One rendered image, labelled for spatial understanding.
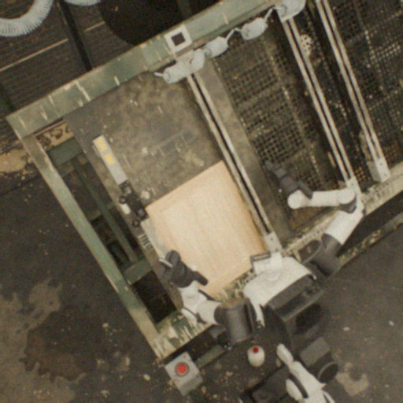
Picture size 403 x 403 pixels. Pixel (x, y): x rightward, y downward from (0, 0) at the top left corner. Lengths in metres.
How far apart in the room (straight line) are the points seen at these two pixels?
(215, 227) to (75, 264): 1.62
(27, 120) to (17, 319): 2.01
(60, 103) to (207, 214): 0.85
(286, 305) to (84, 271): 2.10
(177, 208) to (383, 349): 1.71
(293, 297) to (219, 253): 0.62
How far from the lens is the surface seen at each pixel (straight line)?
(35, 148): 2.21
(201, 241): 2.50
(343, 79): 2.72
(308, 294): 2.05
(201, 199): 2.45
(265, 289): 2.11
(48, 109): 2.16
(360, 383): 3.43
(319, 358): 2.32
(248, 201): 2.49
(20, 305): 3.91
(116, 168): 2.28
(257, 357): 3.26
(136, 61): 2.22
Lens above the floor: 3.30
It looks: 57 degrees down
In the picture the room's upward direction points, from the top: 11 degrees counter-clockwise
